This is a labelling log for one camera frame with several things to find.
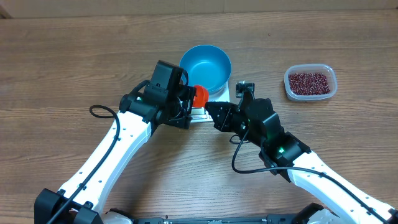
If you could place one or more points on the blue bowl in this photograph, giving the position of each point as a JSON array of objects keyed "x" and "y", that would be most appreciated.
[{"x": 208, "y": 66}]

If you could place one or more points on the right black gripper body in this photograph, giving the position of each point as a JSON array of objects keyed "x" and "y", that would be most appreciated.
[{"x": 232, "y": 119}]

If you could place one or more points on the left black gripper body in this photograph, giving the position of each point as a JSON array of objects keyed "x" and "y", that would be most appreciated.
[{"x": 179, "y": 104}]

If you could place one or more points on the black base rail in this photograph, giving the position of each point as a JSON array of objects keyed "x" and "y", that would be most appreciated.
[{"x": 313, "y": 213}]

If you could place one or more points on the red scoop blue handle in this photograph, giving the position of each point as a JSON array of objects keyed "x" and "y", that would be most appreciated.
[{"x": 201, "y": 96}]

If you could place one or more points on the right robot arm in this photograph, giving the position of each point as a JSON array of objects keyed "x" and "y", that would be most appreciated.
[{"x": 283, "y": 153}]

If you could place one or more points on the white digital kitchen scale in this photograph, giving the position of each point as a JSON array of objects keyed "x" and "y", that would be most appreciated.
[{"x": 200, "y": 115}]

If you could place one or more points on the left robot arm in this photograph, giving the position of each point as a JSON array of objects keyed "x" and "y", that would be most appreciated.
[{"x": 82, "y": 198}]

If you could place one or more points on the clear plastic container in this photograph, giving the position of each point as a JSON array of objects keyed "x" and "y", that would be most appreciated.
[{"x": 311, "y": 68}]

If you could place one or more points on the red adzuki beans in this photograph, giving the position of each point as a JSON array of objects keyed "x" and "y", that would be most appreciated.
[{"x": 309, "y": 83}]

